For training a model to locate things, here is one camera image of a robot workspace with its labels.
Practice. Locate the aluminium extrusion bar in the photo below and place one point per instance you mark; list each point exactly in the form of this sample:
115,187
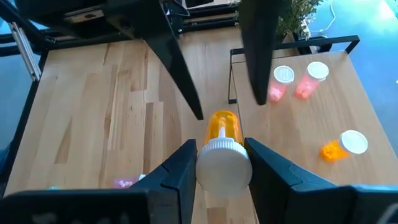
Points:
26,53

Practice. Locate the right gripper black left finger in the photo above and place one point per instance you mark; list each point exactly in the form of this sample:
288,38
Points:
174,186

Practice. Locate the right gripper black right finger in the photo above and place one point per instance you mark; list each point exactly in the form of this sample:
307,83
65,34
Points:
273,193

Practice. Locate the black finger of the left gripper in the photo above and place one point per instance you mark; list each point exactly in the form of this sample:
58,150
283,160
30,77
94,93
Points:
259,46
168,46

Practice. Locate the orange pill bottle white cap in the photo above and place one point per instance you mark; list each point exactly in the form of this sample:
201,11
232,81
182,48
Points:
224,168
332,152

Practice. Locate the purple pill bottle white cap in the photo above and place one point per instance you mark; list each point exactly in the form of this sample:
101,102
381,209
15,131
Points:
124,183

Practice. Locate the wooden shelf black metal frame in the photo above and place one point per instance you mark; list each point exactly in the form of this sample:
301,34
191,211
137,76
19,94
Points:
295,130

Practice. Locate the pink pill bottle white cap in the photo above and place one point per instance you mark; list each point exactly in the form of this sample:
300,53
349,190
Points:
306,87
280,84

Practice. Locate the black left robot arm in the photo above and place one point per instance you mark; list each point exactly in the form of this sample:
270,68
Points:
46,4

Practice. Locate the green potted plant black pot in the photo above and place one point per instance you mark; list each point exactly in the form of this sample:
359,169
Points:
298,15

